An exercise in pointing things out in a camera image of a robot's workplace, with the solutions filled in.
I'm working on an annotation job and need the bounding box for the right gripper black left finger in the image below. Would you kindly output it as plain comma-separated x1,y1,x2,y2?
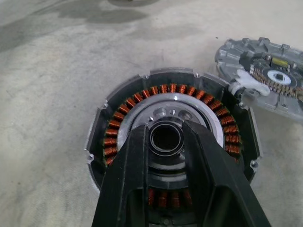
91,124,150,227

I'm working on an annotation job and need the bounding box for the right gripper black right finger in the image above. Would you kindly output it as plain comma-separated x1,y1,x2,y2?
181,120,272,227

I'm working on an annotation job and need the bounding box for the grey motor lid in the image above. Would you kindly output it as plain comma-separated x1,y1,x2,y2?
214,37,303,123

